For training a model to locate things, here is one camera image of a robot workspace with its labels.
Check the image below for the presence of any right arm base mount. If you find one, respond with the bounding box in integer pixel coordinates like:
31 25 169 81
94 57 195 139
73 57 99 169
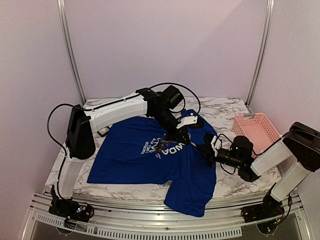
240 198 288 225

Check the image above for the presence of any front aluminium rail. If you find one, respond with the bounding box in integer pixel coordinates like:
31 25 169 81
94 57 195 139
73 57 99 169
21 193 313 240

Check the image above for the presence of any black display box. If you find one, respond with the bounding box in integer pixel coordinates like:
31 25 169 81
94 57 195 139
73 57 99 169
97 126 110 138

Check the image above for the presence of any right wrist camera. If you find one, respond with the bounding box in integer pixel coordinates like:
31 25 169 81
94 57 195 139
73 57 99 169
203 132 222 150

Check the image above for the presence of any pink perforated plastic basket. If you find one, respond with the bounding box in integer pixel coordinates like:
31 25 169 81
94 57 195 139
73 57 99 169
232 113 281 154

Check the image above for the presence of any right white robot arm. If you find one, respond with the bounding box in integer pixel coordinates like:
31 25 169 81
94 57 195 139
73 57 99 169
195 122 320 218

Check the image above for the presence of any left aluminium frame post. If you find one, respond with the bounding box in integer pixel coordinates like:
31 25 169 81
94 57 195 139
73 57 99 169
56 0 87 105

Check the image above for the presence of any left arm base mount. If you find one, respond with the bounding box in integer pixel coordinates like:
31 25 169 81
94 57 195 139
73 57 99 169
48 185 95 223

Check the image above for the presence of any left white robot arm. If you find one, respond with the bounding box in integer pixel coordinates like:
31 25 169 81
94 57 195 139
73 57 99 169
49 82 198 217

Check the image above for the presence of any right aluminium frame post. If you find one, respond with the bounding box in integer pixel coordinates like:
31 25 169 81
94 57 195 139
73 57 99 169
245 0 275 108

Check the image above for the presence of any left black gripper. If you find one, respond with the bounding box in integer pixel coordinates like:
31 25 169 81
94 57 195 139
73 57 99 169
151 109 191 146

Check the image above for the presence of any blue panda t-shirt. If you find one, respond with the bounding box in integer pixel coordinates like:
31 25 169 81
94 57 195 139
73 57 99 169
87 116 217 217

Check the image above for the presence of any aluminium frame post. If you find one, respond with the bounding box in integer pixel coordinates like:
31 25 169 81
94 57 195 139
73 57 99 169
56 0 87 105
245 0 275 108

